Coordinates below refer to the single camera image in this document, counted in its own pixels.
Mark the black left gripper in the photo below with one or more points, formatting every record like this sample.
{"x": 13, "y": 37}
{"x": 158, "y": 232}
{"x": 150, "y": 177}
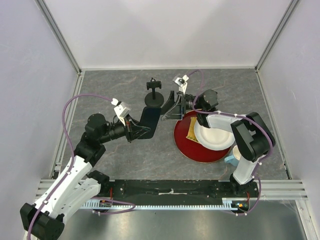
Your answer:
{"x": 132, "y": 129}

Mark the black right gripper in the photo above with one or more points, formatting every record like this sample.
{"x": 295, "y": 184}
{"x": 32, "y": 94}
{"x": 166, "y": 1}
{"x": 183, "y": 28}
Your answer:
{"x": 175, "y": 112}

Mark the black smartphone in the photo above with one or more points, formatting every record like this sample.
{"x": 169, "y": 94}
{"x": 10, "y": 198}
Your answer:
{"x": 149, "y": 120}

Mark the black phone stand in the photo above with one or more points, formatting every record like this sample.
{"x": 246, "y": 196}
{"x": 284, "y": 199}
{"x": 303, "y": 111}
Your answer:
{"x": 154, "y": 99}

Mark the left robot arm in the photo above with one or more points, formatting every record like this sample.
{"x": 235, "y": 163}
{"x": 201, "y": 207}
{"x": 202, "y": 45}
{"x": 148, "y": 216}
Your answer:
{"x": 46, "y": 218}

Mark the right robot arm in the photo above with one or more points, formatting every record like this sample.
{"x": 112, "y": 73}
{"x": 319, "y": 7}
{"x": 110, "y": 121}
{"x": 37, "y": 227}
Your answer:
{"x": 252, "y": 136}

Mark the yellow sponge cloth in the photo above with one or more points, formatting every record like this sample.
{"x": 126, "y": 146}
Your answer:
{"x": 191, "y": 130}

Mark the red round tray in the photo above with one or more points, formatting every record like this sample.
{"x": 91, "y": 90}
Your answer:
{"x": 192, "y": 149}

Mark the white paper plate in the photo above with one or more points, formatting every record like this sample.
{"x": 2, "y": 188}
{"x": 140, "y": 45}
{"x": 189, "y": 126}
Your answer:
{"x": 218, "y": 136}

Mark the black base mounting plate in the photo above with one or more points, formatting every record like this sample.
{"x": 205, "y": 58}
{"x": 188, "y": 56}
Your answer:
{"x": 175, "y": 191}

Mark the light blue mug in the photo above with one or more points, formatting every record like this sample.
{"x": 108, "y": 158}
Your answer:
{"x": 234, "y": 157}

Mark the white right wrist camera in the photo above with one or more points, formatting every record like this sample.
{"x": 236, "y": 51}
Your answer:
{"x": 182, "y": 82}

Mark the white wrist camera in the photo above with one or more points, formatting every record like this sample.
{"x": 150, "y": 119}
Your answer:
{"x": 121, "y": 109}
{"x": 182, "y": 82}

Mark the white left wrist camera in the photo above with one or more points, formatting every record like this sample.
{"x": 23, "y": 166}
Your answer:
{"x": 121, "y": 109}

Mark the slotted cable duct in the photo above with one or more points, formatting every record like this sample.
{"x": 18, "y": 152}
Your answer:
{"x": 224, "y": 204}

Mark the aluminium front rail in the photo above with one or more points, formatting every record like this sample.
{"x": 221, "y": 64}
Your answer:
{"x": 288, "y": 189}

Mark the right aluminium frame post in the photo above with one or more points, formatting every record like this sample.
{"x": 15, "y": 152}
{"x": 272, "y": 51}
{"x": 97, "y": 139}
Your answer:
{"x": 277, "y": 33}

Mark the aluminium frame post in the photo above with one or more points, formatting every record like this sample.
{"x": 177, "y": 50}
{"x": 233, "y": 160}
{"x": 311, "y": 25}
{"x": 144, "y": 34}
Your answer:
{"x": 58, "y": 34}
{"x": 277, "y": 33}

